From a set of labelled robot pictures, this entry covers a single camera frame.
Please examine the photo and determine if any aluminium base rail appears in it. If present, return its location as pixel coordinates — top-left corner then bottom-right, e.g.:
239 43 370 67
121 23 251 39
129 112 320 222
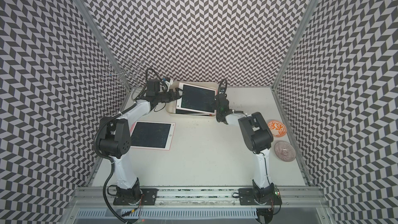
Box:
66 186 330 224

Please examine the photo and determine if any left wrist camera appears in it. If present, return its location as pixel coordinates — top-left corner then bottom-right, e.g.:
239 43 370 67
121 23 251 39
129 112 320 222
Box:
162 77 174 88

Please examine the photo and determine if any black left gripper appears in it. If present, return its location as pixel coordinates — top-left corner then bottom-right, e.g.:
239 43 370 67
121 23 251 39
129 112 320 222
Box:
157 87 188 103

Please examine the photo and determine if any orange patterned bowl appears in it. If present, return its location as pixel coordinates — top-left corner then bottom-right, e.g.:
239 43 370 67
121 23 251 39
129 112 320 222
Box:
267 120 287 138

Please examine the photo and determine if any chrome wire stand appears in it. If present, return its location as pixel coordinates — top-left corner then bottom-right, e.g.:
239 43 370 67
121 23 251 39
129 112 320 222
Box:
99 60 145 92

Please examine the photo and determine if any pink writing tablet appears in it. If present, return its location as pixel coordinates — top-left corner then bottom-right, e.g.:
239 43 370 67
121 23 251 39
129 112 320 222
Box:
176 83 217 115
130 121 175 150

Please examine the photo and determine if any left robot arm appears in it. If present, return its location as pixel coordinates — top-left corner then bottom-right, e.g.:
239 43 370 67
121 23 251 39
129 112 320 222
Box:
93 67 181 224

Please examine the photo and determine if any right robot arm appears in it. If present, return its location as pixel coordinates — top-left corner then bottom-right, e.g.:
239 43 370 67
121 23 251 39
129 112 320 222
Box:
214 79 282 216

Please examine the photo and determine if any white plastic storage box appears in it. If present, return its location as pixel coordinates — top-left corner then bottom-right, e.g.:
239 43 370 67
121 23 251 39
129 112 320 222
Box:
165 82 219 116

